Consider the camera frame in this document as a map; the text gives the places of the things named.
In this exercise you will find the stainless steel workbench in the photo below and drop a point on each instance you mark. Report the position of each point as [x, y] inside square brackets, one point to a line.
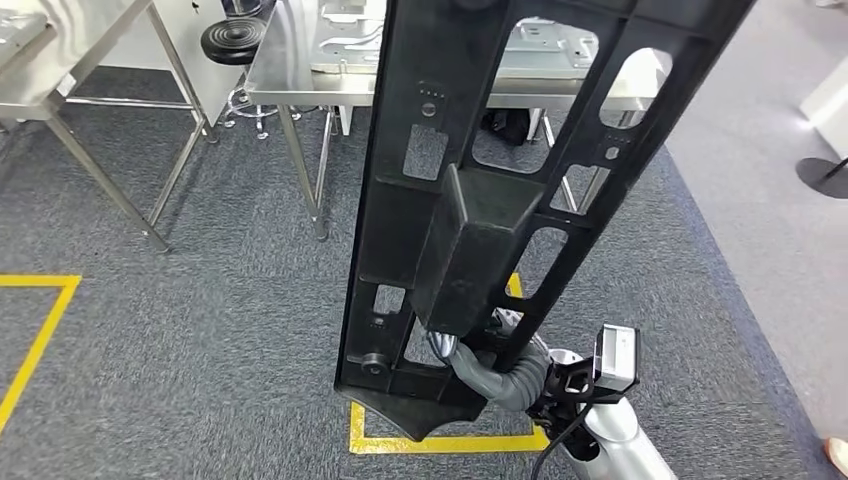
[285, 66]

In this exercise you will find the white cabinet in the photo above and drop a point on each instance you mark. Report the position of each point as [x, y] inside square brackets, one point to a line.
[132, 46]

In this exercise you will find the stamped grey metal plate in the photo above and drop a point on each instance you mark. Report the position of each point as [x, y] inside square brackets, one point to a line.
[344, 46]

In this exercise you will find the black plastic frame part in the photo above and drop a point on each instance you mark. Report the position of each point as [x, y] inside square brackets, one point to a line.
[470, 252]

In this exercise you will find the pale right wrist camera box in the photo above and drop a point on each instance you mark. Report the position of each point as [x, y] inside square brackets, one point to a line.
[616, 358]

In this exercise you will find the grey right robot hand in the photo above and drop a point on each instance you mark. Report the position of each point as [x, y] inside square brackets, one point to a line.
[477, 374]

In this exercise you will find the stainless steel side table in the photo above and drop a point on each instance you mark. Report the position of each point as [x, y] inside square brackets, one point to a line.
[40, 86]

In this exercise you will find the black round stool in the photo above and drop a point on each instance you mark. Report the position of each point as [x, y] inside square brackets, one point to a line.
[232, 40]

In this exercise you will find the person's foot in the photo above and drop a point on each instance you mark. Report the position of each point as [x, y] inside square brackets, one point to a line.
[838, 457]

